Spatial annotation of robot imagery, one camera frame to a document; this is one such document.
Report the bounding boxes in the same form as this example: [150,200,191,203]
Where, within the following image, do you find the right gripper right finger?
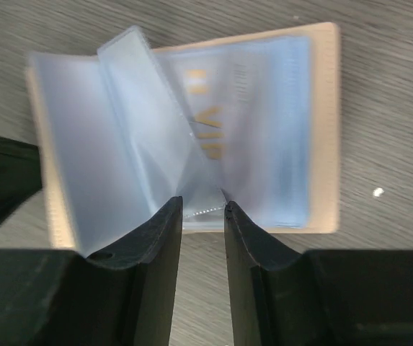
[224,202,413,345]

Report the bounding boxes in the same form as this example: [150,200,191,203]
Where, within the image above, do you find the blue VIP credit card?
[164,35,311,229]

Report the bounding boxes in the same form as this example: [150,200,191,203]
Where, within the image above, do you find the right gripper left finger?
[0,197,182,345]

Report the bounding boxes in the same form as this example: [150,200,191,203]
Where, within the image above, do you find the beige leather card holder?
[26,22,341,256]

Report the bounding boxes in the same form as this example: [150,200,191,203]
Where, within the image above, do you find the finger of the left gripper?
[0,136,42,225]

